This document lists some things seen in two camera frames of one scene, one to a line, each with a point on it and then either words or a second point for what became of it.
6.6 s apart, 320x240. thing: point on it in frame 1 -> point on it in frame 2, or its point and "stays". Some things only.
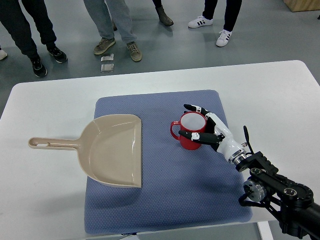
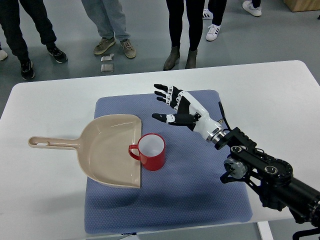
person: x=233 y=9 -> x=215 y=12
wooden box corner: x=301 y=5 stays
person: x=164 y=18 -> x=195 y=9
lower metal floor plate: x=107 y=67 stays
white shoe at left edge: x=3 y=54 stays
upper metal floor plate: x=107 y=58 stays
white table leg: x=265 y=230 stays
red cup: x=193 y=122 -> x=152 y=148
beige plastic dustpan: x=109 y=148 stays
